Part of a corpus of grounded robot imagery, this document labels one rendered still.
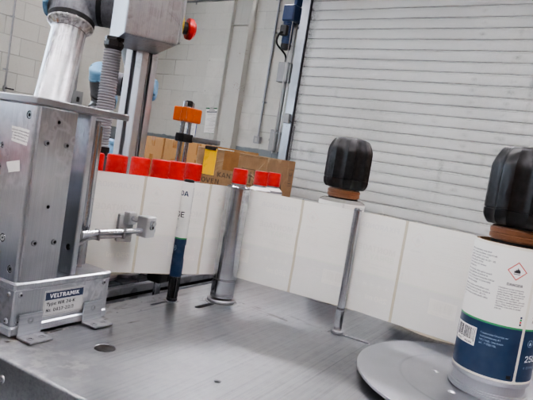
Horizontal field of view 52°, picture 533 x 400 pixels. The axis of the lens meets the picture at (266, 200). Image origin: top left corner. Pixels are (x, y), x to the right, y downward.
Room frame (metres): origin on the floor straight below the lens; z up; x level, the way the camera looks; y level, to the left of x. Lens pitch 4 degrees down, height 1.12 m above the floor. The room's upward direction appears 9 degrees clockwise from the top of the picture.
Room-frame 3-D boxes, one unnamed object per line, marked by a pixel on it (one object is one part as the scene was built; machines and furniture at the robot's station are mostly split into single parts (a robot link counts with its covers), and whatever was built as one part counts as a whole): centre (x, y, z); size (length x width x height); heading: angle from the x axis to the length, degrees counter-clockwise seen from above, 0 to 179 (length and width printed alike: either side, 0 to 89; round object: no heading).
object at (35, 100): (0.67, 0.27, 1.14); 0.14 x 0.11 x 0.01; 150
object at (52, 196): (0.67, 0.27, 1.01); 0.14 x 0.13 x 0.26; 150
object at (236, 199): (0.87, 0.05, 0.97); 0.05 x 0.05 x 0.19
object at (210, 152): (1.14, 0.13, 1.09); 0.03 x 0.01 x 0.06; 60
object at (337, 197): (1.01, -0.14, 1.03); 0.09 x 0.09 x 0.30
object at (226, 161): (1.85, 0.08, 0.99); 0.30 x 0.24 x 0.27; 162
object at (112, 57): (0.99, 0.31, 1.18); 0.04 x 0.04 x 0.21
